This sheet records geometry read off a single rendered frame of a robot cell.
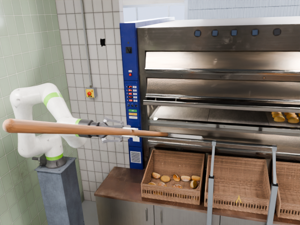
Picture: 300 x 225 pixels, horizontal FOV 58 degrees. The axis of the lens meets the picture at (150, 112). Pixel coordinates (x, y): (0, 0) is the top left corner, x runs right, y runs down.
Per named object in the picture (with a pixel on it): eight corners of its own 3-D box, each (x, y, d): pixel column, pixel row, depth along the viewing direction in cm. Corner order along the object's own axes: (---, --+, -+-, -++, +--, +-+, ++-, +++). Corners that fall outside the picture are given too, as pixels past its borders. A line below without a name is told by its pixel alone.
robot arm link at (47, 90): (35, 96, 178) (34, 81, 170) (54, 92, 185) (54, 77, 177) (44, 114, 168) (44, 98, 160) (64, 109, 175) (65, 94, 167)
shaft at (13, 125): (11, 133, 54) (13, 118, 55) (-2, 132, 55) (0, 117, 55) (168, 136, 220) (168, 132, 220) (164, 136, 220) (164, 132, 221)
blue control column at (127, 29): (166, 140, 503) (164, 17, 429) (175, 140, 499) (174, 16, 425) (132, 209, 330) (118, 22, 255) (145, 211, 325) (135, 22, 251)
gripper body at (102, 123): (96, 121, 141) (112, 122, 139) (94, 137, 140) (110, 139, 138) (89, 120, 134) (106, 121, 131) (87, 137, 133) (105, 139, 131)
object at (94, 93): (89, 95, 295) (88, 86, 291) (97, 96, 292) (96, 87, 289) (85, 97, 288) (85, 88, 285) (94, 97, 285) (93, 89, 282)
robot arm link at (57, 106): (43, 103, 162) (59, 93, 164) (52, 114, 171) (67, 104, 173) (67, 146, 143) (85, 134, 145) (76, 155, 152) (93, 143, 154)
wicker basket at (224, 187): (206, 177, 287) (207, 153, 278) (263, 183, 274) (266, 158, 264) (203, 207, 243) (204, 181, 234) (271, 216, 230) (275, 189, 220)
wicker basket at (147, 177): (152, 170, 303) (152, 148, 293) (204, 176, 289) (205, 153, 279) (140, 197, 259) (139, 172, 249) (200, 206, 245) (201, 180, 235)
